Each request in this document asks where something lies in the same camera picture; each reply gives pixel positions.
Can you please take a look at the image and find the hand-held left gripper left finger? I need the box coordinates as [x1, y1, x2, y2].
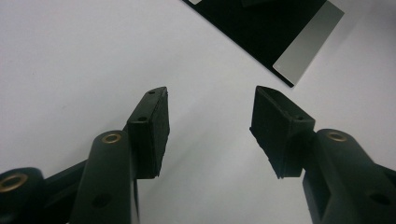
[68, 86, 171, 224]

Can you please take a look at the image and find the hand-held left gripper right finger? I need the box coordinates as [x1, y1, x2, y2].
[249, 85, 396, 224]

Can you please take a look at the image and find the silver photo frame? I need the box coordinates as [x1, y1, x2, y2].
[181, 0, 346, 89]

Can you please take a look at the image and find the white paper sheet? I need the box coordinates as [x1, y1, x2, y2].
[0, 0, 396, 224]

